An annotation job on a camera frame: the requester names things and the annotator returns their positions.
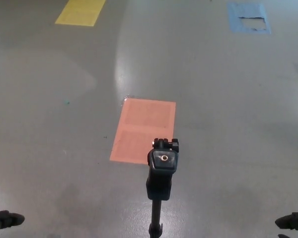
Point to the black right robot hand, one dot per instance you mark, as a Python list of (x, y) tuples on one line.
[(295, 220)]

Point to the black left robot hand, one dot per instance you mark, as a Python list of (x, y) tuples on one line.
[(3, 219)]

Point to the small teal scrap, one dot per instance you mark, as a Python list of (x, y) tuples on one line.
[(66, 101)]

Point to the orange paper sheet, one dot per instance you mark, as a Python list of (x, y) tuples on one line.
[(141, 124)]

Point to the torn blue paper sheet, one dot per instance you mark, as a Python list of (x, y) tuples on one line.
[(234, 19)]

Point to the yellow paper sheet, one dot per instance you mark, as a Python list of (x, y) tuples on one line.
[(79, 12)]

